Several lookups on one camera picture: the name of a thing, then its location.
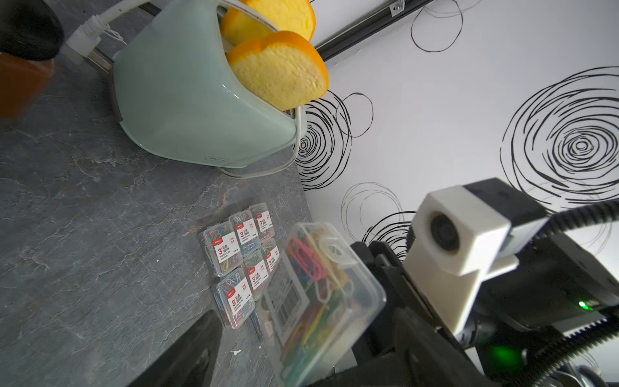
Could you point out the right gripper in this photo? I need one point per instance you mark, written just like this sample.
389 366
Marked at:
374 352

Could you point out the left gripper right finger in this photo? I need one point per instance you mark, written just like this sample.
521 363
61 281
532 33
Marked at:
427 359

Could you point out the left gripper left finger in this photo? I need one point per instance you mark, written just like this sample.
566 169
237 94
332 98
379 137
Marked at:
191 360

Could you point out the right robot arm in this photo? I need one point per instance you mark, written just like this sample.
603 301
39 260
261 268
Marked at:
490 290

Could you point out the mint green toaster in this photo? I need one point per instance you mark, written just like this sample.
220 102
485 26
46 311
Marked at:
176 96

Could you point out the yellow toast slice front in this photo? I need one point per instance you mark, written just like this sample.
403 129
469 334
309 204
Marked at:
283 69

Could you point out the yellow toast slice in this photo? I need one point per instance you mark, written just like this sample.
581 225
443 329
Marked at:
287 15
283 69

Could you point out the yellow toast slice back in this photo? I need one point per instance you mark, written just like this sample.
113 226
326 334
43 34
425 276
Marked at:
287 15

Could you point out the orange spice bottle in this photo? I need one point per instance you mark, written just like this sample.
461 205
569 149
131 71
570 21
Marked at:
31 38

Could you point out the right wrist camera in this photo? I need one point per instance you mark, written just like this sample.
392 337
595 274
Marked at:
465 235

